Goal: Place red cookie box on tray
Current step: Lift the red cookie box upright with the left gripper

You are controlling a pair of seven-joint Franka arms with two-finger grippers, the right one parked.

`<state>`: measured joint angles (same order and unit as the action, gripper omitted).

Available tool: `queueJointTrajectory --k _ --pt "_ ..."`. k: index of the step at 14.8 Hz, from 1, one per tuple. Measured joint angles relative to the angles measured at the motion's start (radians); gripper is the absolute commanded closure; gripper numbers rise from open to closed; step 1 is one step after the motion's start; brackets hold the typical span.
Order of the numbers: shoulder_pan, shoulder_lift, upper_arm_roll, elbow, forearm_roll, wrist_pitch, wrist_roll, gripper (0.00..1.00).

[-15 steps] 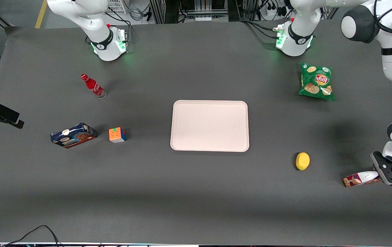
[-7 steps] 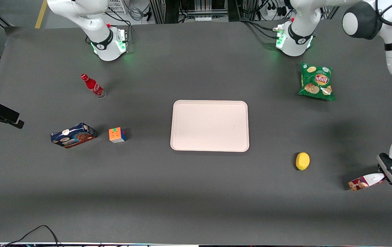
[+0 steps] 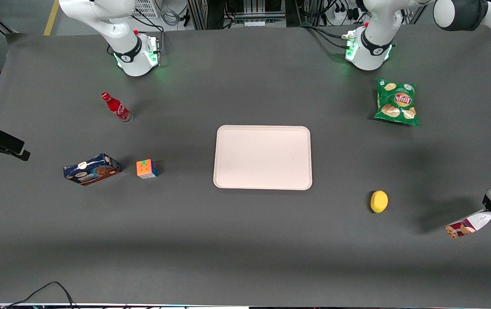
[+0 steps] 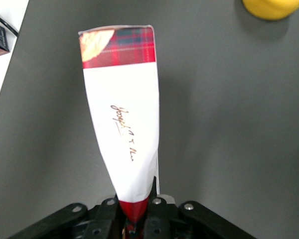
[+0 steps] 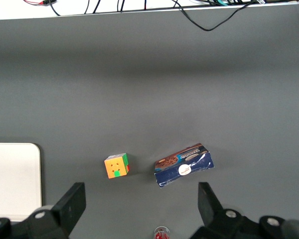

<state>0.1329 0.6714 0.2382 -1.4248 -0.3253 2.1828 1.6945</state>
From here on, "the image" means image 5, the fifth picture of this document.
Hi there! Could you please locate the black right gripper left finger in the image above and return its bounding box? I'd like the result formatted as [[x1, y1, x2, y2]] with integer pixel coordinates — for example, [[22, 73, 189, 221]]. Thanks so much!
[[24, 182, 87, 239]]

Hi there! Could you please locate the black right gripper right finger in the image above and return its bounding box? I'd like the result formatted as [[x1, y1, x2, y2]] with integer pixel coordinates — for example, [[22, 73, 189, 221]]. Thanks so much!
[[191, 182, 260, 239]]

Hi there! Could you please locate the blue cookie box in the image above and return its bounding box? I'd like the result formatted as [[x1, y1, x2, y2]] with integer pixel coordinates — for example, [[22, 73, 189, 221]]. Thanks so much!
[[154, 142, 214, 189]]

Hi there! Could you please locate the pale pink plastic tray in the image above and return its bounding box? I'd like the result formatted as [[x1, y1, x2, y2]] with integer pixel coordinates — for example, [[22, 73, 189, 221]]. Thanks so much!
[[0, 142, 42, 222]]

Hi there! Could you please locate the red soda bottle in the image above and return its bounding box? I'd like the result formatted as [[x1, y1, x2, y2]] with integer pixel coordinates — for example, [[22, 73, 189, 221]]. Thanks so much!
[[153, 225, 171, 239]]

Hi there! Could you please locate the colourful puzzle cube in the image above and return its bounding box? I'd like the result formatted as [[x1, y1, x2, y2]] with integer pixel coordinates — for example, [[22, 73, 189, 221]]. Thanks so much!
[[104, 152, 131, 179]]

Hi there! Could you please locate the dark grey table mat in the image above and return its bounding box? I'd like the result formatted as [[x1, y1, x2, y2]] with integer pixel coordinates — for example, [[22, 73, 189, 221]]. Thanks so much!
[[0, 4, 299, 239]]

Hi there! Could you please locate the long black looping cable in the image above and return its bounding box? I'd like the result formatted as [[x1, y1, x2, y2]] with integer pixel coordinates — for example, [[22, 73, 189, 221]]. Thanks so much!
[[172, 0, 259, 32]]

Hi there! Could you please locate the red cable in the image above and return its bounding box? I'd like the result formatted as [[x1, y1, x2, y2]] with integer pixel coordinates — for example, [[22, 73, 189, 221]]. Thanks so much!
[[23, 0, 57, 6]]

